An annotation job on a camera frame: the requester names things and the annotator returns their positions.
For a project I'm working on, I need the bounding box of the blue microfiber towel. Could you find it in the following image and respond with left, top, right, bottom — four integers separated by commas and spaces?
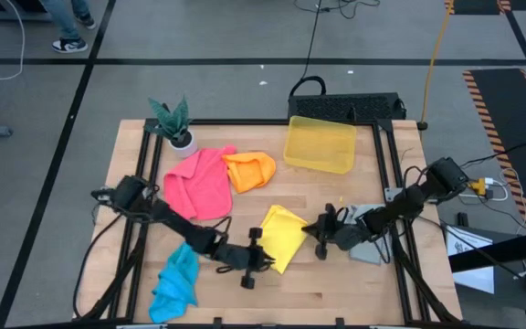
148, 241, 200, 324

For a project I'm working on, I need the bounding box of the large hazard striped floor mat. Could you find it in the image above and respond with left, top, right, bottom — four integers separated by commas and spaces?
462, 68, 526, 233

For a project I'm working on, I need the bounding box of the yellow microfiber towel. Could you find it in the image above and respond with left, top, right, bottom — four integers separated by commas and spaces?
257, 204, 310, 275

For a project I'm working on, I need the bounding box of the orange microfiber towel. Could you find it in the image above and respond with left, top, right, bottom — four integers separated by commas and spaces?
221, 151, 278, 195

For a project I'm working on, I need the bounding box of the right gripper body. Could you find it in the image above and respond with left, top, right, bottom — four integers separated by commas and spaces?
312, 203, 373, 261

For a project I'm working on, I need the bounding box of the yellow translucent plastic bin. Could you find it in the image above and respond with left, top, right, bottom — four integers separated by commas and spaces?
283, 115, 358, 175

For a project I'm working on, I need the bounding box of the yellow hanging cable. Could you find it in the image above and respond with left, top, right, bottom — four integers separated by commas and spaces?
416, 0, 455, 133

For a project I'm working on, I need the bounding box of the pink microfiber towel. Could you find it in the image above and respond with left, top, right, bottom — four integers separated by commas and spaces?
163, 144, 237, 222

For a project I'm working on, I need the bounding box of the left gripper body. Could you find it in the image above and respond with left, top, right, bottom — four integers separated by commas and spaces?
216, 227, 268, 290

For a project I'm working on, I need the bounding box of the snake plant in white pot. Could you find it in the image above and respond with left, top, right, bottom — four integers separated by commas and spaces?
146, 94, 199, 160

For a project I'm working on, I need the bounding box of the yellow power adapter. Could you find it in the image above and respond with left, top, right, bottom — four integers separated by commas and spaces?
462, 177, 488, 196

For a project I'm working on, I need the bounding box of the black hanging cable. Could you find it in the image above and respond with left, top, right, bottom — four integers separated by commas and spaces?
289, 0, 328, 98

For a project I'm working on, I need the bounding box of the white paper sheet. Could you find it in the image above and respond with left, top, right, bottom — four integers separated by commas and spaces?
445, 225, 496, 294

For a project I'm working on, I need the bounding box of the person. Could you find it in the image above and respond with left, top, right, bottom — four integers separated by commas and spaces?
41, 0, 96, 54

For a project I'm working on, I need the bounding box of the black stand bar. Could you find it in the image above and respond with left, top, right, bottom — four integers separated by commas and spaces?
447, 227, 526, 274

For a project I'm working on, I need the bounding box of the grey microfiber towel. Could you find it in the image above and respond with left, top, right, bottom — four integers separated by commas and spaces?
342, 203, 395, 266

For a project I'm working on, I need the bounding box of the black aluminium table frame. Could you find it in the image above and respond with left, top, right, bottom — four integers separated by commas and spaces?
73, 117, 463, 329

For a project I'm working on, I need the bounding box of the black perforated computer case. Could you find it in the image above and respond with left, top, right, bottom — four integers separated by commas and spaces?
287, 92, 407, 123

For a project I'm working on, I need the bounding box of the small hazard striped floor mat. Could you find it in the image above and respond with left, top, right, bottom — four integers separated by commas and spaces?
444, 0, 512, 16

